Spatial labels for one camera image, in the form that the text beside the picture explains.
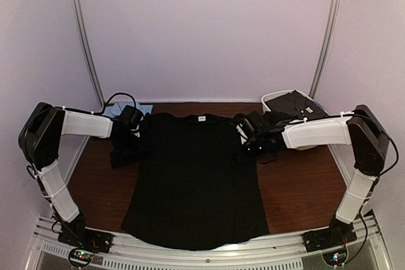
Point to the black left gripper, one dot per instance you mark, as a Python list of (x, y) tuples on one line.
[(130, 155)]

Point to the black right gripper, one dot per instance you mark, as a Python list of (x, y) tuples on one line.
[(262, 157)]

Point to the black long sleeve shirt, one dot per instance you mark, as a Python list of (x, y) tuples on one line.
[(192, 192)]

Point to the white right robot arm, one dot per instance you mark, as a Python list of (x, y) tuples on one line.
[(359, 129)]

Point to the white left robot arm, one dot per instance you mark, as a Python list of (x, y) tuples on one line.
[(40, 138)]

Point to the light blue folded shirt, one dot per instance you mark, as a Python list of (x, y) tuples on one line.
[(117, 108)]

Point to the white plastic basin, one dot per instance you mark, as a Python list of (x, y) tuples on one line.
[(285, 101)]

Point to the grey striped shirt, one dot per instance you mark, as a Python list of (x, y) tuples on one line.
[(311, 112)]

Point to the blue patterned shirt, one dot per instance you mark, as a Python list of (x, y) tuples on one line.
[(318, 105)]

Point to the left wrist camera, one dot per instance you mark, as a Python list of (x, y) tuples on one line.
[(131, 116)]

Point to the front aluminium rail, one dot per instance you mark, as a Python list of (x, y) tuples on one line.
[(282, 251)]

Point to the right aluminium frame post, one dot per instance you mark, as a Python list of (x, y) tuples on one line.
[(333, 13)]

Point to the aluminium frame post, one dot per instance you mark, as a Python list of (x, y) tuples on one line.
[(333, 13), (84, 42)]

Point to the left aluminium frame post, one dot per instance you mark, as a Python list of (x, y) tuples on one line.
[(84, 42)]

